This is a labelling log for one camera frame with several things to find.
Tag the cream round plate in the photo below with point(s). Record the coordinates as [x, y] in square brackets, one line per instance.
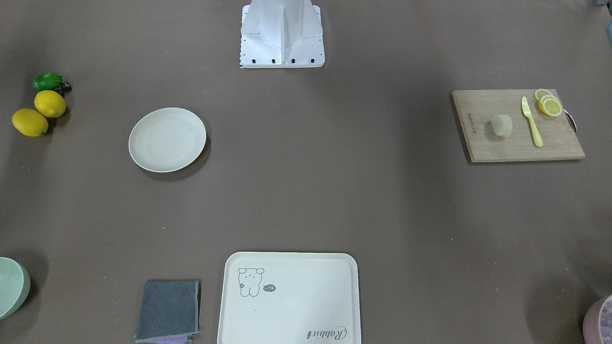
[167, 140]

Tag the white steamed bun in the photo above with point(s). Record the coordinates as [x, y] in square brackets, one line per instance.
[502, 125]

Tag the cream rectangular tray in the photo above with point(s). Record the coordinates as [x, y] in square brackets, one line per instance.
[290, 298]

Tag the grey folded cloth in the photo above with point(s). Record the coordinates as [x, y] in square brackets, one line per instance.
[169, 312]

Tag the bamboo cutting board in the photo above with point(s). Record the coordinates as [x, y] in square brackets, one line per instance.
[475, 110]

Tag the yellow plastic knife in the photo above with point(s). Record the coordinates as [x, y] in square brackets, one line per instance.
[535, 134]

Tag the lemon slice middle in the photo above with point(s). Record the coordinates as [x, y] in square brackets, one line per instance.
[548, 98]

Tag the lemon slice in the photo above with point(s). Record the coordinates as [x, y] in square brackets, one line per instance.
[551, 107]
[548, 98]
[541, 92]

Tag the lemon slice back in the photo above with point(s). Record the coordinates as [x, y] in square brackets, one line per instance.
[541, 92]

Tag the lemon slice front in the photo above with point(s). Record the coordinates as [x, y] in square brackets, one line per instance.
[551, 107]

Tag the yellow lemon near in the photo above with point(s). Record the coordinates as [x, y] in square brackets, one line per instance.
[50, 104]

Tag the yellow lemon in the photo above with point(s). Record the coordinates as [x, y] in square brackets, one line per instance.
[50, 104]
[30, 122]

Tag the green lime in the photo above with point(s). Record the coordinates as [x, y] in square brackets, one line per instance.
[48, 81]

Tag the yellow lemon far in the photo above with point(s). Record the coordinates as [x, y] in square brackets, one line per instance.
[30, 122]

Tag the mint green bowl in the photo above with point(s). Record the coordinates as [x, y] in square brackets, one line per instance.
[14, 286]

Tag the pink bowl of ice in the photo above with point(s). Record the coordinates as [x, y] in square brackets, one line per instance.
[597, 325]

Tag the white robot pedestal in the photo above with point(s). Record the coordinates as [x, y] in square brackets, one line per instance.
[281, 34]

